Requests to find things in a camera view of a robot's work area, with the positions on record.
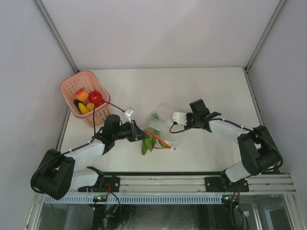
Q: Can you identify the red fake apple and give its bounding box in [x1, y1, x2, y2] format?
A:
[88, 91, 103, 104]

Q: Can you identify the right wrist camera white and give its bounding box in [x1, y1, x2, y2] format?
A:
[171, 112, 187, 126]

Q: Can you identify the green fake lettuce leaf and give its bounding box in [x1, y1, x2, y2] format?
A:
[141, 113, 160, 155]

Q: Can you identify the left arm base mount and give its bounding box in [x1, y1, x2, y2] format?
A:
[92, 176, 120, 193]

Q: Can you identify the yellow fake chili pepper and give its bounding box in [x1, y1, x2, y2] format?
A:
[78, 103, 89, 115]

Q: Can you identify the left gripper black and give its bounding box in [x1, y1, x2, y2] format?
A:
[112, 120, 149, 142]

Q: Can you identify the orange fake fruit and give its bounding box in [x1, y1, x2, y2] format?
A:
[86, 103, 95, 112]

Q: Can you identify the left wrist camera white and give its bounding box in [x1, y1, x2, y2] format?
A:
[124, 107, 134, 122]

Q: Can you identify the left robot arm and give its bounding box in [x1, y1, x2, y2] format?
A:
[30, 115, 149, 200]

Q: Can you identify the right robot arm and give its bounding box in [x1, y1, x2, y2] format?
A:
[184, 99, 283, 191]

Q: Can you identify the red orange fake pepper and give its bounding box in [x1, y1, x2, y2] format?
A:
[95, 100, 105, 108]

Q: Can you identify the slotted cable duct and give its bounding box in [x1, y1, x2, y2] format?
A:
[44, 194, 231, 205]

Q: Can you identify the purple fake eggplant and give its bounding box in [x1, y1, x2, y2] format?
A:
[74, 99, 81, 109]

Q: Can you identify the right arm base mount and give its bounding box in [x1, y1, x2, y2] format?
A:
[204, 170, 249, 193]

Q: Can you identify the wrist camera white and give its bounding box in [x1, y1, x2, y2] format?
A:
[171, 112, 187, 126]
[124, 107, 134, 122]

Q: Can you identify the aluminium rail frame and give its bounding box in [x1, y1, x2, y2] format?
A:
[69, 173, 295, 194]

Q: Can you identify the orange fake peach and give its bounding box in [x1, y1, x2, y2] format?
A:
[75, 88, 89, 102]

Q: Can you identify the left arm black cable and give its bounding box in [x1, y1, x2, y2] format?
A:
[92, 101, 127, 137]

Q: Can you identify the pink plastic basket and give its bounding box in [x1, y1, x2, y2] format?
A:
[60, 71, 110, 127]

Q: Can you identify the clear zip top bag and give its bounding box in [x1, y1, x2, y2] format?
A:
[143, 103, 184, 151]

